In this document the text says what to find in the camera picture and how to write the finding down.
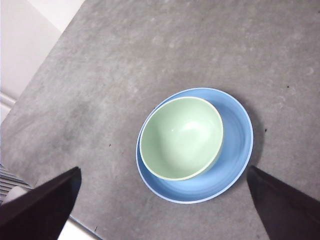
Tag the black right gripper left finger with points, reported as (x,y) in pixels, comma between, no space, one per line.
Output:
(37,215)

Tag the blue plate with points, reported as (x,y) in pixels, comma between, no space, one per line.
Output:
(233,150)

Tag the green bowl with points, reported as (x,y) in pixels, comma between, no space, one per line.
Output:
(180,137)

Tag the grey slatted panel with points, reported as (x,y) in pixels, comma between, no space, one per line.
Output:
(10,177)

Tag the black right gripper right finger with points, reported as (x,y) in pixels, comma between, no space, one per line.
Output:
(287,210)

